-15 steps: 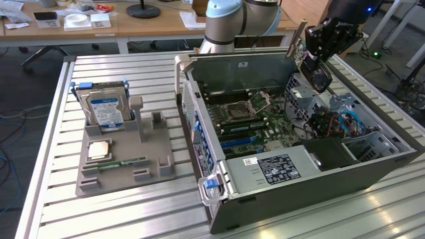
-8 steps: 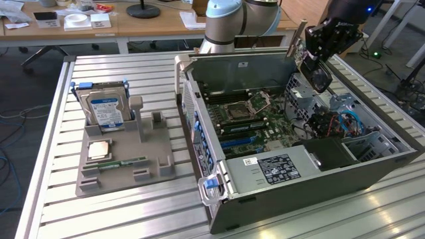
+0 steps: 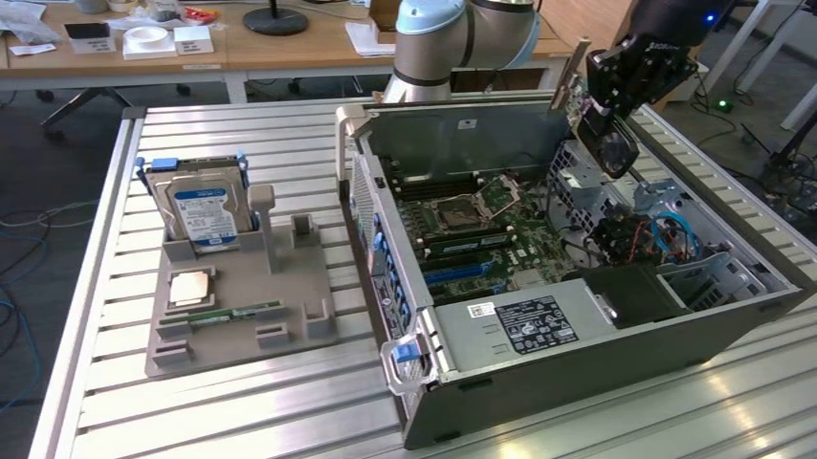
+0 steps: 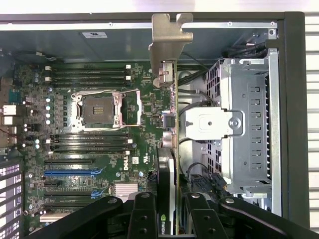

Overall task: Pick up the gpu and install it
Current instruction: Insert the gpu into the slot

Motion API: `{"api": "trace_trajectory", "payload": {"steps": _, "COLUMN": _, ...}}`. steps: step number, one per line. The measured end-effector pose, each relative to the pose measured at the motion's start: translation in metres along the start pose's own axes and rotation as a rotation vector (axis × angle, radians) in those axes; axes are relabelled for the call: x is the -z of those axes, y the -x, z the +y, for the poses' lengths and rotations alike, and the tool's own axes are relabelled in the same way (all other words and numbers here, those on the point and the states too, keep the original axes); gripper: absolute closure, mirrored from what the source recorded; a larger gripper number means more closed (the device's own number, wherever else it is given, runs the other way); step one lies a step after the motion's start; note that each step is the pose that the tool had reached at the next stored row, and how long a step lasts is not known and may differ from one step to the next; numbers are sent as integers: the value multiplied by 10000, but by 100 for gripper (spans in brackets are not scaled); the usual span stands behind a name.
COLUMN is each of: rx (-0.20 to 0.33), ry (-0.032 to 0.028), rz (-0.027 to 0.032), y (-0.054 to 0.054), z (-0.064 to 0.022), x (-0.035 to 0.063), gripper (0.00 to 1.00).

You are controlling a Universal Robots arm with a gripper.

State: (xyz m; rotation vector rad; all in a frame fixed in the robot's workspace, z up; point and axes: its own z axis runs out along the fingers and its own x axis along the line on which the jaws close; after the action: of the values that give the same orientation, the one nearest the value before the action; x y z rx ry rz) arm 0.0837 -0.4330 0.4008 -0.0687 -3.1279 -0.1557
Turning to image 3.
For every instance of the white paper stack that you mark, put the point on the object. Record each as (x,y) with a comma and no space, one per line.
(370,43)

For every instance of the black graphics card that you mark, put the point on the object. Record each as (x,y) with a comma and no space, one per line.
(619,148)

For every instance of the brown cardboard box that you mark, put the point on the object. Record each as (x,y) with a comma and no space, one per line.
(383,14)

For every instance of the silver disk bay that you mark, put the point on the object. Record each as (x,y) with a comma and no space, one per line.
(734,282)

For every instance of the white table frame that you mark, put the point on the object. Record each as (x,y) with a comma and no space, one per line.
(802,106)

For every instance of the wooden desk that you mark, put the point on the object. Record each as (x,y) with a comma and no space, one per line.
(96,67)

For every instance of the hard disk with blue rails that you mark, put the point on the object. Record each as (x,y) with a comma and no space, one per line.
(200,210)

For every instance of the green motherboard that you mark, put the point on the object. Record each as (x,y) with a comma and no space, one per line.
(532,246)

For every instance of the black RAM slot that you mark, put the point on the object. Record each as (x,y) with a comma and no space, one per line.
(434,178)
(438,188)
(440,194)
(435,183)

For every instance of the blue card retention clip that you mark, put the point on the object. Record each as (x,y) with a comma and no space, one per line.
(390,279)
(378,225)
(395,296)
(399,313)
(386,261)

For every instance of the white tape roll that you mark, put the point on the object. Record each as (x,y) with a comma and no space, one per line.
(131,36)

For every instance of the grey cup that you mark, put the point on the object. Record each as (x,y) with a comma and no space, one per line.
(92,6)

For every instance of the black chair base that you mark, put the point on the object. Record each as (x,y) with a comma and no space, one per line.
(83,98)

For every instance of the grey power supply unit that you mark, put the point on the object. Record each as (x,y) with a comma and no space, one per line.
(472,334)

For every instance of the green RAM stick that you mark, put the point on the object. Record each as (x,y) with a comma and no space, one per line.
(223,314)

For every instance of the dark small pouch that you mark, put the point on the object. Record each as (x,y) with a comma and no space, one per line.
(164,14)

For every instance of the flat white box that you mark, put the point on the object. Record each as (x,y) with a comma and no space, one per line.
(149,52)

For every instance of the crumpled clear plastic bag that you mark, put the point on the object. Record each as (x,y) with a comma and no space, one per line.
(25,24)

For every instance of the red small item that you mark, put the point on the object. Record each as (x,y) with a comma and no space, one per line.
(199,15)

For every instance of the silver chipset heatsink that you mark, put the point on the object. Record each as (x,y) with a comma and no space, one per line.
(528,279)

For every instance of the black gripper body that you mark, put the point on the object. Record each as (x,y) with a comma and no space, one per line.
(677,24)

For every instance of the white paper card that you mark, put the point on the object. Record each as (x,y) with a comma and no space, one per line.
(32,49)

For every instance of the silver metal bracket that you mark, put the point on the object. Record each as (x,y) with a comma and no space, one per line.
(663,191)

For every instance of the white box with black top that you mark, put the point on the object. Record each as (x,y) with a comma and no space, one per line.
(92,45)

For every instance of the grey parts rack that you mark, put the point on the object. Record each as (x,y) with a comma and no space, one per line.
(255,296)

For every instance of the open grey PC case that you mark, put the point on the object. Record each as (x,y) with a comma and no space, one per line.
(574,382)

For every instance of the white bowl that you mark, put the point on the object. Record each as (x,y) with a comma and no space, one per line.
(121,5)

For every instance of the blue case latch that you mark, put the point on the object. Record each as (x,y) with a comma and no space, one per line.
(404,356)

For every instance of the silver drive cage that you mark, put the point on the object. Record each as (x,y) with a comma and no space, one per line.
(580,186)

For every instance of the device with green light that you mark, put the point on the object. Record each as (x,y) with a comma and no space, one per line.
(722,104)

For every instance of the copper-toned CPU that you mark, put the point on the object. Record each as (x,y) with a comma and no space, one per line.
(189,289)

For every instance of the black equipment stand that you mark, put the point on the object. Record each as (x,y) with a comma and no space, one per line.
(794,143)

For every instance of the black round lamp base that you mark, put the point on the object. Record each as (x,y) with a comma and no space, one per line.
(273,24)

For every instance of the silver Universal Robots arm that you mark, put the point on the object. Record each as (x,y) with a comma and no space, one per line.
(434,48)

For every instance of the small white box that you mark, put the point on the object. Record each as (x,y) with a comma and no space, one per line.
(193,40)

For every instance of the wooden cabinet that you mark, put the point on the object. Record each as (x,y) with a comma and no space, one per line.
(574,24)

